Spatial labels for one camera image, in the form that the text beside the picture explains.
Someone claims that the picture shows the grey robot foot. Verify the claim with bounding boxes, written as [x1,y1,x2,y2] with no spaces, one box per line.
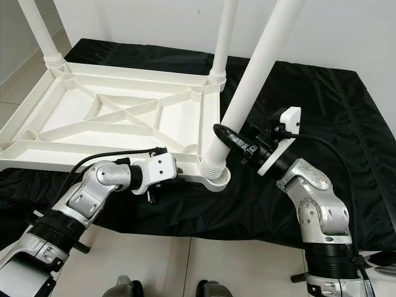
[110,275,144,297]
[195,280,236,297]

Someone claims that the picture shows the grey left robot foot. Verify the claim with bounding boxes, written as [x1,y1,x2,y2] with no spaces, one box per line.
[110,275,144,297]

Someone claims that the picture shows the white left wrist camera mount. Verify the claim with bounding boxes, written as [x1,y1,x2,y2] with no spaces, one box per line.
[131,152,179,196]

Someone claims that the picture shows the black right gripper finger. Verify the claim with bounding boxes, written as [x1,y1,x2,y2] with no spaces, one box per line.
[213,123,248,152]

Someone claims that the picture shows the grey right robot foot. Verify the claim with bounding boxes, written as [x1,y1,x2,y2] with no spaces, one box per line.
[195,280,236,297]

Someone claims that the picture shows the white plastic table leg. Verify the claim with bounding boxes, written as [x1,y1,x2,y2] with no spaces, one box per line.
[207,0,239,84]
[199,0,307,180]
[17,0,67,69]

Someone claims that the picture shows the black table cloth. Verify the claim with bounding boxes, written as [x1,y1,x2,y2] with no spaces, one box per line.
[0,38,396,251]

